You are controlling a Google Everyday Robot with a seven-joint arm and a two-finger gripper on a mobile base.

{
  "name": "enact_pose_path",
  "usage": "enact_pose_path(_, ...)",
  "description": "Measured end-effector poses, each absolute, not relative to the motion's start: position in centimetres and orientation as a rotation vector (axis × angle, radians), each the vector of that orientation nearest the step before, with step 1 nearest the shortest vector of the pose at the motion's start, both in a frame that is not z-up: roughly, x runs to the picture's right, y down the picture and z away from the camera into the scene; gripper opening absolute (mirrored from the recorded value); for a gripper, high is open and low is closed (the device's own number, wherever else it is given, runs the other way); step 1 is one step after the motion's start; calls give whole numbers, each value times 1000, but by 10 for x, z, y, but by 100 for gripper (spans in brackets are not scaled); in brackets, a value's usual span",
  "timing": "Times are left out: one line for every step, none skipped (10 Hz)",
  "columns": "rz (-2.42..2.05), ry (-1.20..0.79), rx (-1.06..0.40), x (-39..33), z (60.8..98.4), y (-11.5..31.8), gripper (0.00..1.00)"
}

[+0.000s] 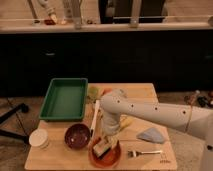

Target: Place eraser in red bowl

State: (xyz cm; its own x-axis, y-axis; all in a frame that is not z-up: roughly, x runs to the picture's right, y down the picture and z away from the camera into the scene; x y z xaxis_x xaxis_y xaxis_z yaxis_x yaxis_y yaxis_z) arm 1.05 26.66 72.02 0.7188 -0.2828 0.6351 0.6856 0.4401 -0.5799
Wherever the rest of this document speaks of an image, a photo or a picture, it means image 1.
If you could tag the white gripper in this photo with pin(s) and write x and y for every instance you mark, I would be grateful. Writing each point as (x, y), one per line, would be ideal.
(109, 140)

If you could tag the tan and black eraser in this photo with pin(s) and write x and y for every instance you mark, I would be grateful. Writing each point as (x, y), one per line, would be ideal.
(101, 147)

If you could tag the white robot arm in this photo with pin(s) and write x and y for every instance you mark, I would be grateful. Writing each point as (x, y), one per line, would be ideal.
(194, 121)

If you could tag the red bowl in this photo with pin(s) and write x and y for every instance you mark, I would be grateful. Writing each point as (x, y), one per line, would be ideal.
(109, 159)

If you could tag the dark purple bowl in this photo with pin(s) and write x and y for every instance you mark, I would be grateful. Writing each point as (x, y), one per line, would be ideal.
(77, 136)

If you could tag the yellow banana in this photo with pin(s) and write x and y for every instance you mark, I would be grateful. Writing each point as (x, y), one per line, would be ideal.
(125, 122)

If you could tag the silver fork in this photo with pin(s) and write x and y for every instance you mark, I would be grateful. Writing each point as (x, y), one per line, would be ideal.
(132, 154)

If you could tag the blue folded cloth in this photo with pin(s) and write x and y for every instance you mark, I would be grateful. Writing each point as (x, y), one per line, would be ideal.
(151, 135)

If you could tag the green plastic tray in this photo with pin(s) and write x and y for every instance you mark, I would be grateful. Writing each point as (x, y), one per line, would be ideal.
(65, 100)

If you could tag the white cup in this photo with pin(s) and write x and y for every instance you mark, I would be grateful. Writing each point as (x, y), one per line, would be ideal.
(39, 138)

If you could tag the dark cabinet counter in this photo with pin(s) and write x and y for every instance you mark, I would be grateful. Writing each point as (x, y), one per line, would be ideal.
(172, 60)

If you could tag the white handled knife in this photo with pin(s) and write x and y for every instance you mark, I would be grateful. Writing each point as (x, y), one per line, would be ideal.
(93, 125)

